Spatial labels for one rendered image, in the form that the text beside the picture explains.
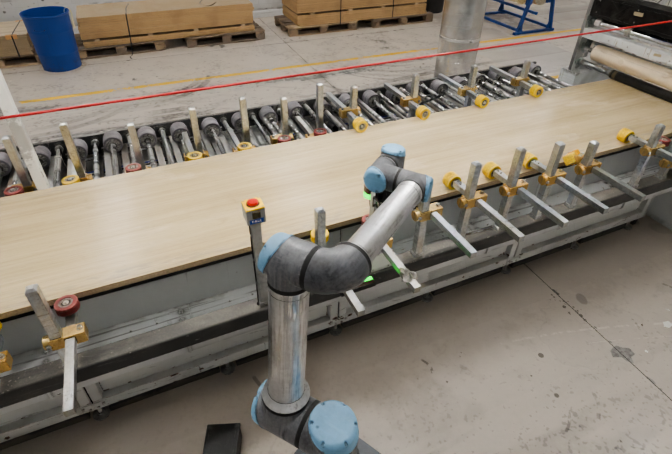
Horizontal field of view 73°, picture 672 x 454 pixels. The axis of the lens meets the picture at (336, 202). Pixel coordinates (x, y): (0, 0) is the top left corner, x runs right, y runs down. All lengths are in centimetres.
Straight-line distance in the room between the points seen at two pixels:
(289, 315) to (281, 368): 21
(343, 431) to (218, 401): 121
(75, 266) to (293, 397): 107
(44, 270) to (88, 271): 17
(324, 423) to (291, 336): 33
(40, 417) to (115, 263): 89
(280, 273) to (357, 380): 154
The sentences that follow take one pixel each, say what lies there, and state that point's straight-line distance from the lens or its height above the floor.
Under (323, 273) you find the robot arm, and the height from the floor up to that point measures 142.
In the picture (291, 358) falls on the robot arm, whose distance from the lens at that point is 135.
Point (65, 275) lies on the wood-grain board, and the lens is 208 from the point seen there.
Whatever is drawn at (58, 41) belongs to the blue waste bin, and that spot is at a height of 39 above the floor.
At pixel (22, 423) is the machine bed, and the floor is 17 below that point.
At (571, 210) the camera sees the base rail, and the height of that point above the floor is 70.
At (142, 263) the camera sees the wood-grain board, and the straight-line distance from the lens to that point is 201.
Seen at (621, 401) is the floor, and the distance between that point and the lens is 296.
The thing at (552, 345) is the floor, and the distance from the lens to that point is 302.
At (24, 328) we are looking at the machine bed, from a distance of 219.
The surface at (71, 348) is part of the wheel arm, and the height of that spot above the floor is 85.
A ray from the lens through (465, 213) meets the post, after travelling 224.
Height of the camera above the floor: 220
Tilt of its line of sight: 36 degrees down
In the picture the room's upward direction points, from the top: 1 degrees clockwise
